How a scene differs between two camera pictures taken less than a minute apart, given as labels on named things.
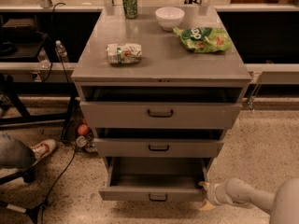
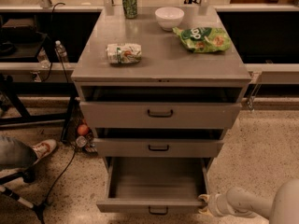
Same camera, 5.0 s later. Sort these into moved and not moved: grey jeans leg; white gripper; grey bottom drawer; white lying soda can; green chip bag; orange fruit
Moved: grey bottom drawer; white gripper
Not moved: orange fruit; grey jeans leg; green chip bag; white lying soda can
